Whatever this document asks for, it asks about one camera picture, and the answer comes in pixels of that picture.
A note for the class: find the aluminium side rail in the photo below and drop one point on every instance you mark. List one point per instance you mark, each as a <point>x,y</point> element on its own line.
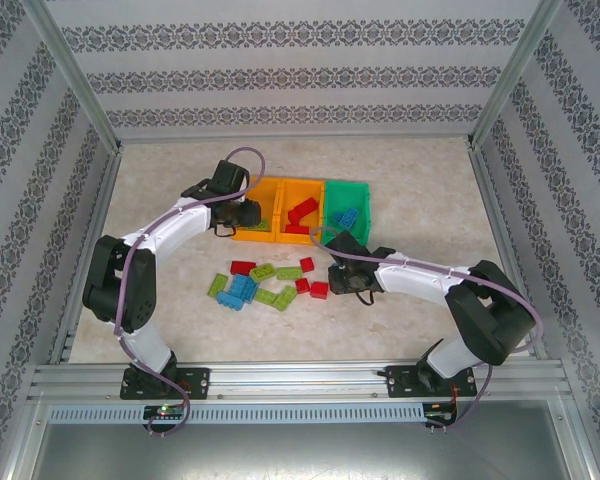
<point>101,200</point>
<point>493,200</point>

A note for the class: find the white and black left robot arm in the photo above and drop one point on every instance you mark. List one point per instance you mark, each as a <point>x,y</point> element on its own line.
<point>170,230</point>

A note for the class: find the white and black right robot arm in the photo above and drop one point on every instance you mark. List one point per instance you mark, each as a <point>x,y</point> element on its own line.
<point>415,282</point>

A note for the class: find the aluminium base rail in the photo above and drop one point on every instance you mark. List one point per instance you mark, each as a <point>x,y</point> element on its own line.
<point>290,380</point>

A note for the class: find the blue long lego brick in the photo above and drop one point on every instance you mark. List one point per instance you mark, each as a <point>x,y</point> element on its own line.
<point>230,301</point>
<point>350,217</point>

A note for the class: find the red square lego brick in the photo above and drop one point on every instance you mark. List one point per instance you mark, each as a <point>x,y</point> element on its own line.
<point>302,285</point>
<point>307,264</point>
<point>320,290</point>

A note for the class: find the aluminium frame post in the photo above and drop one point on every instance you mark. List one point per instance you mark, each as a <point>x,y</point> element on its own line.
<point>516,70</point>
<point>71,70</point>

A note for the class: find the grey metal front shelf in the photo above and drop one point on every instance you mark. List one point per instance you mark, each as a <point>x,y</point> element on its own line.
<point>300,455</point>

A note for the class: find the aluminium back rail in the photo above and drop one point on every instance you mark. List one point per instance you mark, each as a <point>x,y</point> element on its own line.
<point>295,136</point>

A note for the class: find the small circuit board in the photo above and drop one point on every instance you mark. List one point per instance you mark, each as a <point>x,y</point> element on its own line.
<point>165,411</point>
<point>440,415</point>

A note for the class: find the green plastic bin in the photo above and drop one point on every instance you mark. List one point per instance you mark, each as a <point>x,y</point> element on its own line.
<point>347,192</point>

